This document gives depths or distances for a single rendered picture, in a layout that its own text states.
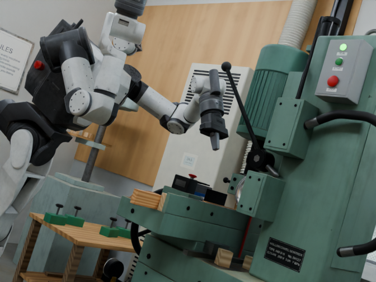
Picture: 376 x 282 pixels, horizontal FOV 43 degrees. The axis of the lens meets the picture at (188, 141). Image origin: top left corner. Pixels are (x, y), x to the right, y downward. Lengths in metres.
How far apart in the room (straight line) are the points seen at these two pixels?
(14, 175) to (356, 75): 1.19
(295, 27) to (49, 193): 2.11
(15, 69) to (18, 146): 2.48
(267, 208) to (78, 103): 0.61
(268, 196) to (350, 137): 0.26
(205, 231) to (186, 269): 0.12
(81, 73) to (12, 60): 2.77
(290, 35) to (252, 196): 2.03
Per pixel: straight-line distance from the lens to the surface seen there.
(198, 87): 1.76
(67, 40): 1.61
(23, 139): 1.82
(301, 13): 3.28
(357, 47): 1.33
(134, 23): 1.47
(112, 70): 1.43
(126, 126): 4.21
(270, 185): 1.33
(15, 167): 1.83
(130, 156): 4.06
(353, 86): 1.31
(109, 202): 3.76
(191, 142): 3.24
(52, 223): 2.89
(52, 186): 3.73
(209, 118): 1.69
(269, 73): 1.58
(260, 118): 1.54
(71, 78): 1.51
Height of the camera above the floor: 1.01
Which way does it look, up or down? 4 degrees up
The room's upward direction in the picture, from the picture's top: 17 degrees clockwise
